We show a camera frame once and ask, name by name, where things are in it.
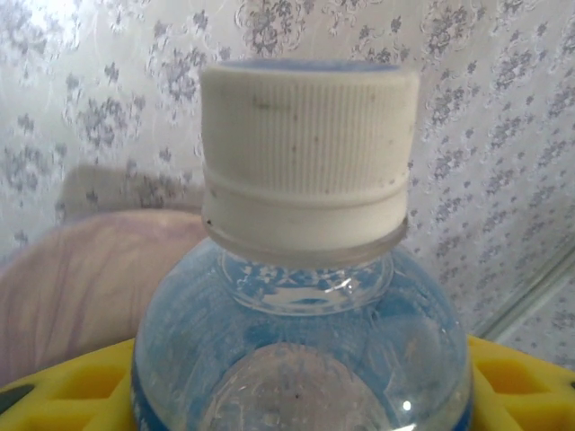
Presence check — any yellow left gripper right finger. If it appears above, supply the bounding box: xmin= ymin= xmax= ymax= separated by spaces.
xmin=464 ymin=332 xmax=575 ymax=431

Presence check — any cream bin with pink liner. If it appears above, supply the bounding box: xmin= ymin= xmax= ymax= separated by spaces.
xmin=0 ymin=209 xmax=215 ymax=392

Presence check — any aluminium frame post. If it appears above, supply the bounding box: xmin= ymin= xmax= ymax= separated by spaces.
xmin=471 ymin=251 xmax=575 ymax=347

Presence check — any blue label bottle white cap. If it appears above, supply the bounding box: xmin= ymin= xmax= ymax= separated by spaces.
xmin=129 ymin=59 xmax=473 ymax=431

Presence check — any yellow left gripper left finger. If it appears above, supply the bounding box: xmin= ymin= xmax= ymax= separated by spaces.
xmin=0 ymin=337 xmax=138 ymax=431

